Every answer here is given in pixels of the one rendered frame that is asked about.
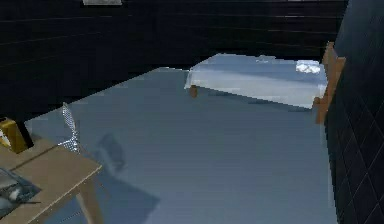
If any light wooden table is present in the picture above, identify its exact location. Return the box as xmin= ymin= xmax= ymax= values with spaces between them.
xmin=0 ymin=138 xmax=104 ymax=224

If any wooden bed with pale cover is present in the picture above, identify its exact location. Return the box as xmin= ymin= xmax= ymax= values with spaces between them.
xmin=184 ymin=41 xmax=347 ymax=125

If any grey framed picture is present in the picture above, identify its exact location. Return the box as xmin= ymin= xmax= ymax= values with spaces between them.
xmin=82 ymin=0 xmax=123 ymax=6

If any dark grey laptop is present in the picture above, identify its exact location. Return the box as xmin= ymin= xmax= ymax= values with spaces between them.
xmin=0 ymin=167 xmax=42 ymax=218

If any white mesh chair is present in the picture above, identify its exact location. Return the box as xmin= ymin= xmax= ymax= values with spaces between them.
xmin=58 ymin=102 xmax=81 ymax=154

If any white pillow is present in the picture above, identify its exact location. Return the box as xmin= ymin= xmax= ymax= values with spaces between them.
xmin=295 ymin=60 xmax=322 ymax=74

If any yellow box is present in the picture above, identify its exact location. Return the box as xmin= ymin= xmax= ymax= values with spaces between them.
xmin=0 ymin=117 xmax=29 ymax=154

